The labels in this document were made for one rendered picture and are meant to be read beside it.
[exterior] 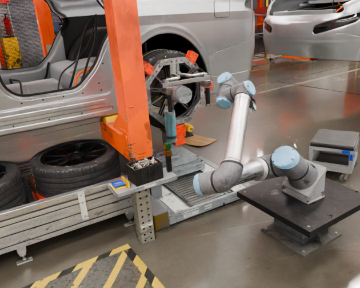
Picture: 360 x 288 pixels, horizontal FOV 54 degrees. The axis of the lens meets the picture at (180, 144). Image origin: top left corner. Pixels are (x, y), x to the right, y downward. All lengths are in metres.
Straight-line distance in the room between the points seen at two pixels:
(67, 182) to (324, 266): 1.74
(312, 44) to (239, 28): 1.71
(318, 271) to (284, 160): 0.67
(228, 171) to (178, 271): 0.82
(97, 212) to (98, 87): 0.95
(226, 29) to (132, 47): 1.21
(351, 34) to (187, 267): 3.46
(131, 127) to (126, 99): 0.19
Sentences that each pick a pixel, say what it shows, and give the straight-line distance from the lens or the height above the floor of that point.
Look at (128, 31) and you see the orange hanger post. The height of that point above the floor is 1.37.
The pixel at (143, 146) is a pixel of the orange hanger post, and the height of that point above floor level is 0.63.
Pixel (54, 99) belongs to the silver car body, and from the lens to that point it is 2.76.
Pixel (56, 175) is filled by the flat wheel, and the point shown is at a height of 0.47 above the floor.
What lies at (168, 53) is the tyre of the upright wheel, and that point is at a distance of 2.95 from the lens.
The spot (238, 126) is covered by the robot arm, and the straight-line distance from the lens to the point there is 1.87.
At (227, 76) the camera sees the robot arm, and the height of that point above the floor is 1.09.
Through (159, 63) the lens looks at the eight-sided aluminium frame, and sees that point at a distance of 2.83.
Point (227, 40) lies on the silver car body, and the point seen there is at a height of 1.20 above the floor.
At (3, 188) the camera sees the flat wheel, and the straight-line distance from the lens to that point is 2.59.
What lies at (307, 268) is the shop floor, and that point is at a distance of 2.34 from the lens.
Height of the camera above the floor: 1.47
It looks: 20 degrees down
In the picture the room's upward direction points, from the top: 4 degrees counter-clockwise
